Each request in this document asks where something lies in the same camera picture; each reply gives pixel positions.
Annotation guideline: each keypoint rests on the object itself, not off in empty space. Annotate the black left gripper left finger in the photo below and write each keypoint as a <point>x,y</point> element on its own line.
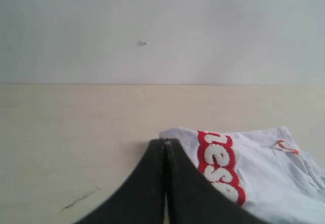
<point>141,198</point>

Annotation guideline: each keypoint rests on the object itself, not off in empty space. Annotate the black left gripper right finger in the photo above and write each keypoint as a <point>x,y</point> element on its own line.
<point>191,198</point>

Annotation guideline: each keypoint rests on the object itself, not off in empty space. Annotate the white t-shirt red lettering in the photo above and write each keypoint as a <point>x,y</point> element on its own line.
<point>265,172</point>

